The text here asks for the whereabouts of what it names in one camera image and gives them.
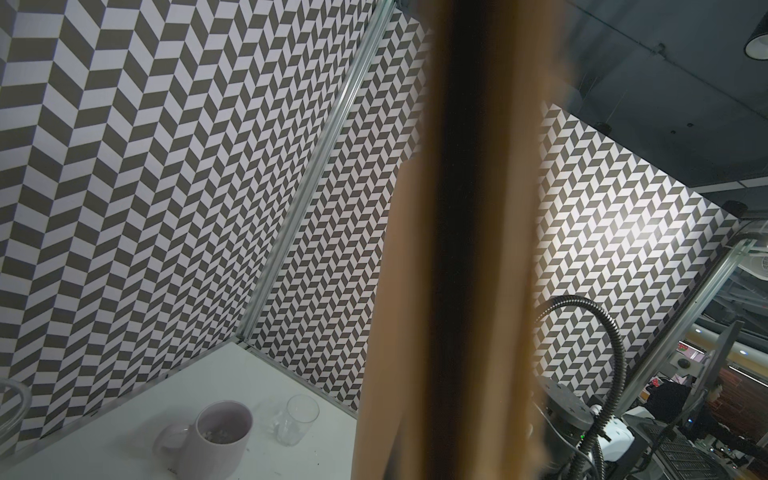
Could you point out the chrome wire glass rack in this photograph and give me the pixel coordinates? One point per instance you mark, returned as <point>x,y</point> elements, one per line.
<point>16,400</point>

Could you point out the brown kraft file bag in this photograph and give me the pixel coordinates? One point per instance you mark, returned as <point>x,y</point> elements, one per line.
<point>448,385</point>

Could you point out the pale pink ceramic mug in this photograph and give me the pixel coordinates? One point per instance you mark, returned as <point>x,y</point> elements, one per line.
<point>211,447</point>

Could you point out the clear drinking glass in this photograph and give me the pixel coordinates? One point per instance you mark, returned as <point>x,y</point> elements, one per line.
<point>295,420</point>

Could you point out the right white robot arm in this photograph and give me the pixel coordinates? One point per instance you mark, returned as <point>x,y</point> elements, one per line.
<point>617,450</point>

